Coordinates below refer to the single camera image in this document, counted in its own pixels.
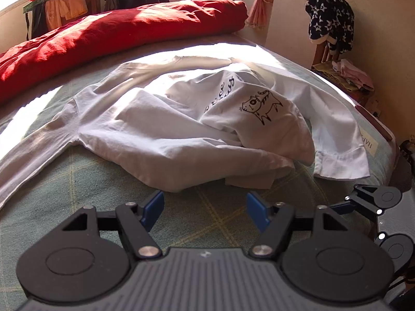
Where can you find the tied orange curtain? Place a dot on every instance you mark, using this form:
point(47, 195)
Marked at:
point(259, 9)

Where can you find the dark star print garment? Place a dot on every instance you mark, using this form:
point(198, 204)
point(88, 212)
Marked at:
point(327, 16)

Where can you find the white printed t-shirt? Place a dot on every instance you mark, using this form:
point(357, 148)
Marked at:
point(162, 129)

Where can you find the olive cloth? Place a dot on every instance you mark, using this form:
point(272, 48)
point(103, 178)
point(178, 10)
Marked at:
point(327, 69)

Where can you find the wooden cabinet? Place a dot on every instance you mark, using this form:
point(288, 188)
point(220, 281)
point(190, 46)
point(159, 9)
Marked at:
point(94, 0)

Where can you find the red duvet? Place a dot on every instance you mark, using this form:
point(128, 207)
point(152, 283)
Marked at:
point(113, 29)

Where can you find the green plaid bed blanket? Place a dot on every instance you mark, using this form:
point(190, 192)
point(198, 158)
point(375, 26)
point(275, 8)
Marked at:
point(207, 213)

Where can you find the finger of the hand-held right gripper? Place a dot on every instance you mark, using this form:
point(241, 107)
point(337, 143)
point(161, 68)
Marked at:
point(360, 202)

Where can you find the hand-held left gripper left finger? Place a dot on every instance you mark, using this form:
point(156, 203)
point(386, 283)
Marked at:
point(154, 209)

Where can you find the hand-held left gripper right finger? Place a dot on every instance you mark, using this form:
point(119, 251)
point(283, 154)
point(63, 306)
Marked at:
point(257, 212)

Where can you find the wooden chair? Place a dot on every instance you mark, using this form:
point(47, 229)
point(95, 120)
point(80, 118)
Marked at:
point(321, 53)

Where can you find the dark cloth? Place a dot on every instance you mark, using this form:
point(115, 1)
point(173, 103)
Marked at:
point(407, 168)

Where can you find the pink cloth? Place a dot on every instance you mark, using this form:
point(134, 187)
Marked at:
point(353, 76)

